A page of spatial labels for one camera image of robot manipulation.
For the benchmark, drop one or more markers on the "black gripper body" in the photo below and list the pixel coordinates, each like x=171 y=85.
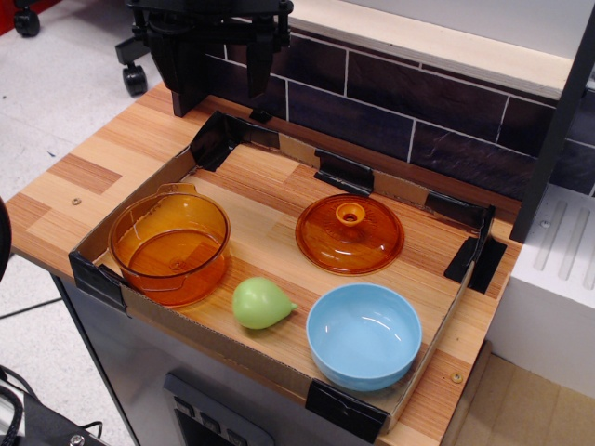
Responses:
x=159 y=24

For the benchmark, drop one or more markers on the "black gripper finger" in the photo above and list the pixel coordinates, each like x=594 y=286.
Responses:
x=181 y=64
x=259 y=56

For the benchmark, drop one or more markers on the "orange transparent pot lid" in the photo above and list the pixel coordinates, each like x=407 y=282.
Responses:
x=349 y=234

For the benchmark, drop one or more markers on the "orange transparent pot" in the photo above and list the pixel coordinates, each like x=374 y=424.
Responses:
x=172 y=246

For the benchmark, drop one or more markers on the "black office chair base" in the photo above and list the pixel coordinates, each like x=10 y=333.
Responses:
x=27 y=25

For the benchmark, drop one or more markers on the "green toy pear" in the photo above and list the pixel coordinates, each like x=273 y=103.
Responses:
x=258 y=303

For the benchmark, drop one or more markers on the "light blue bowl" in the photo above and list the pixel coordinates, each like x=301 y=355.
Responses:
x=363 y=336

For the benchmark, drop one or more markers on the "toy oven front panel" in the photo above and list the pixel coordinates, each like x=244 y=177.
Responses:
x=205 y=421

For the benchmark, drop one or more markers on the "white grooved sink drainer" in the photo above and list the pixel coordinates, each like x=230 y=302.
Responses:
x=563 y=240

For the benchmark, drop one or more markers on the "cardboard fence with black tape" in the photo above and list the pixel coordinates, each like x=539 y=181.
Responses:
x=265 y=374

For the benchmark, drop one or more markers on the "black vertical post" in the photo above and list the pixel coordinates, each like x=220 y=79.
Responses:
x=558 y=129

